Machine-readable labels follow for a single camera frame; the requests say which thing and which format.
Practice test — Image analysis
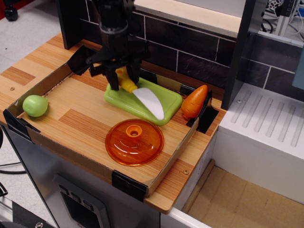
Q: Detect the cardboard fence with black tape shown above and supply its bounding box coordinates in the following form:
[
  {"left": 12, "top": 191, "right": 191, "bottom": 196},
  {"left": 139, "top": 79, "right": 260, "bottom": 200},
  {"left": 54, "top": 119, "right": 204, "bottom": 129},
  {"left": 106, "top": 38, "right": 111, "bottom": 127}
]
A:
[{"left": 4, "top": 46, "right": 225, "bottom": 210}]

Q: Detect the yellow handled white toy knife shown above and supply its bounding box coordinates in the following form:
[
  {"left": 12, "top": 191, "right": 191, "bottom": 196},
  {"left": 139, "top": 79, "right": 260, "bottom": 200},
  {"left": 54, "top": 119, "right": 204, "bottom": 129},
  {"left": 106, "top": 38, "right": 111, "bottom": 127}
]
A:
[{"left": 115, "top": 67, "right": 164, "bottom": 120}]

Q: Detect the black floor cable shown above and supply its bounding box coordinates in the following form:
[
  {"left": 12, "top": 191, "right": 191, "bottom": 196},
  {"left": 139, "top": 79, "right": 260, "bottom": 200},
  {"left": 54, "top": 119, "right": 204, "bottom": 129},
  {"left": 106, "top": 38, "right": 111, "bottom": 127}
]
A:
[{"left": 0, "top": 161, "right": 27, "bottom": 175}]

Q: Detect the white sink drainer unit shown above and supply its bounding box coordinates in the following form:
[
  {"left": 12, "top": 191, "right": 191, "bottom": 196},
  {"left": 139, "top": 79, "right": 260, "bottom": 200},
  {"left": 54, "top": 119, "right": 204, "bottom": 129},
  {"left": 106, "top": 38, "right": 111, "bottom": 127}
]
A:
[{"left": 212, "top": 84, "right": 304, "bottom": 203}]

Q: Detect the orange transparent pot lid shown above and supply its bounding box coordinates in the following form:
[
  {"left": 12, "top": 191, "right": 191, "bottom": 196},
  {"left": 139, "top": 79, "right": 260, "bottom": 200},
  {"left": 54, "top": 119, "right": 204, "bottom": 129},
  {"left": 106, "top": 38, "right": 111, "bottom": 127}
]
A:
[{"left": 105, "top": 119, "right": 164, "bottom": 166}]

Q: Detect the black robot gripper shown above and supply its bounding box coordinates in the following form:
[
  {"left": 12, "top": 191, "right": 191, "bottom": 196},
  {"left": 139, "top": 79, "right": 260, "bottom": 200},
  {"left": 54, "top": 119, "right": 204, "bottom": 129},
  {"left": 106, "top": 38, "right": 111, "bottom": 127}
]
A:
[{"left": 86, "top": 0, "right": 149, "bottom": 91}]

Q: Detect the green plastic cutting board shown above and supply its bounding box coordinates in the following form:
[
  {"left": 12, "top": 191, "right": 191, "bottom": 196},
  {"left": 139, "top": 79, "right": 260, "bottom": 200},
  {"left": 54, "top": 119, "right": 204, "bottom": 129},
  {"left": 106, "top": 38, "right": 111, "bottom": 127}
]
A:
[{"left": 104, "top": 78, "right": 183, "bottom": 126}]

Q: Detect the green toy pear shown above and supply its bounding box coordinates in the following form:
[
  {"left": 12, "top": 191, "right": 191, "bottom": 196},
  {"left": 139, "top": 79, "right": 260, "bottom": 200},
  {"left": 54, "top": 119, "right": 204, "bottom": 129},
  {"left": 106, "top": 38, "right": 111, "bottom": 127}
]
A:
[{"left": 22, "top": 95, "right": 48, "bottom": 117}]

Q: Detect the orange toy carrot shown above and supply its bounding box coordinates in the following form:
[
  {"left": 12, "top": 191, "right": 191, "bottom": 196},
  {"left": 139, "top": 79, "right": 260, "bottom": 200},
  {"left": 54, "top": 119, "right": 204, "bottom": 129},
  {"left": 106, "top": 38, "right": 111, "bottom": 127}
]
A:
[{"left": 181, "top": 85, "right": 208, "bottom": 119}]

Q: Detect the black chair caster wheel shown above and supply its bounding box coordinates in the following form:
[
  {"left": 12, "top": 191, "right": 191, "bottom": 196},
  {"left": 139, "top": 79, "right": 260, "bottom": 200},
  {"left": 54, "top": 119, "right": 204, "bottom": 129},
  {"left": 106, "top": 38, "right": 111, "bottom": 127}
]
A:
[{"left": 4, "top": 6, "right": 18, "bottom": 21}]

